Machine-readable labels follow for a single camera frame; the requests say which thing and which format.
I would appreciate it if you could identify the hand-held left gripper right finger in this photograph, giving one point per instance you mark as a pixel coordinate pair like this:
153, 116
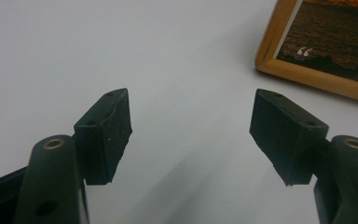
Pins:
286, 137

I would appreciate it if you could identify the wooden photo frame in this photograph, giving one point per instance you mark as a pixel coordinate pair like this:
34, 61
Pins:
323, 40

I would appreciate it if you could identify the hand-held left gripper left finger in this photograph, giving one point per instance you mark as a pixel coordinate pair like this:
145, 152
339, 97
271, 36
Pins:
105, 137

